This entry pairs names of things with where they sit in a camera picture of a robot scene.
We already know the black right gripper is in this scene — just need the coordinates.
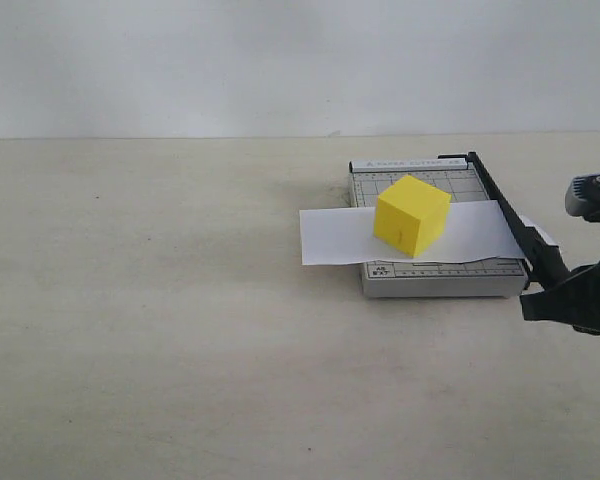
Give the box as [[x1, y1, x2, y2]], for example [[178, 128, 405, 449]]
[[519, 241, 600, 336]]

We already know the black cutter blade lever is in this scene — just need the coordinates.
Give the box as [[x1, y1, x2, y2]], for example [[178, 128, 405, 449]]
[[466, 151, 571, 289]]

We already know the white paper sheet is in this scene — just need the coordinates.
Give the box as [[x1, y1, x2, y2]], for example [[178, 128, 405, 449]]
[[299, 200, 524, 265]]

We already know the yellow foam cube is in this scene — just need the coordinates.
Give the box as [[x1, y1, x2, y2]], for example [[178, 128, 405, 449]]
[[373, 175, 452, 258]]

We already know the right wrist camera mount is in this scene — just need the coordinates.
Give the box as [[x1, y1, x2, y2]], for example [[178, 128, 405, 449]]
[[565, 173, 600, 223]]

